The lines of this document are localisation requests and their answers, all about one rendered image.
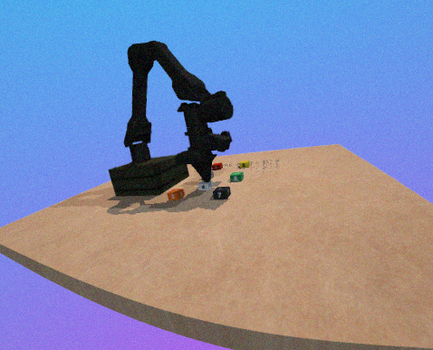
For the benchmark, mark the small yellow block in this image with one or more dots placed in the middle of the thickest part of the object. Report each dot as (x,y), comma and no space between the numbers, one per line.
(244,163)

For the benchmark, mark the orange block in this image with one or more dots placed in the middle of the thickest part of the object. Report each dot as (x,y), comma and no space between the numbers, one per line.
(176,194)

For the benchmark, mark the green block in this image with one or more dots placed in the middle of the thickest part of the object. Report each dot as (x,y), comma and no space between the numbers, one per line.
(237,176)

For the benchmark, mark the small red block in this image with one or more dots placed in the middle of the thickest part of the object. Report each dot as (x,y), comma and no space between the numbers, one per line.
(217,166)

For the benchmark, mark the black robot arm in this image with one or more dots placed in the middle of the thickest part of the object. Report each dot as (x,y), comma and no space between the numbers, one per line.
(212,108)

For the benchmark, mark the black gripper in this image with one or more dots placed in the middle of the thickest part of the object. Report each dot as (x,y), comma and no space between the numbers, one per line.
(200,160)

